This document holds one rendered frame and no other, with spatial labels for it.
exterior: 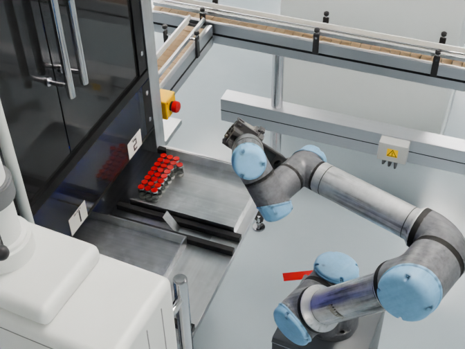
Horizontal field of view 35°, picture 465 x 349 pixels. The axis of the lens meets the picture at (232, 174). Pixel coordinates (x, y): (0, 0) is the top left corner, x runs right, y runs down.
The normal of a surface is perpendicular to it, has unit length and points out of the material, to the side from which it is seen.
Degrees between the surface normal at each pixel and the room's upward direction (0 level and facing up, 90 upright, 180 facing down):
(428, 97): 90
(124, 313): 0
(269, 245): 0
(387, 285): 84
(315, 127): 90
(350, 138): 90
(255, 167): 63
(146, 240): 0
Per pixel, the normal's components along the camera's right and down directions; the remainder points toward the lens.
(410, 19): -0.36, 0.62
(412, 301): -0.58, 0.47
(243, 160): 0.00, 0.25
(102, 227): -0.01, -0.75
